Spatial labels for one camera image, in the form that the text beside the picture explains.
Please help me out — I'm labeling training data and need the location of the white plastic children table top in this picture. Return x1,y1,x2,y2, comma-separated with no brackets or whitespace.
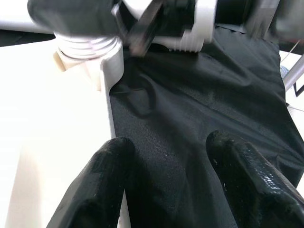
0,45,125,228

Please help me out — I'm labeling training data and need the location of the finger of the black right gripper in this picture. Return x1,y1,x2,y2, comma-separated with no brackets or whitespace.
27,0,119,38

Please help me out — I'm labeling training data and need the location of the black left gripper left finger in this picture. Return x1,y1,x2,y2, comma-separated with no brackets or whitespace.
46,136,136,228

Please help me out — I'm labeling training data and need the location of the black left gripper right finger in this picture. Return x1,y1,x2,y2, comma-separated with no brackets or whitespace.
205,129,304,228

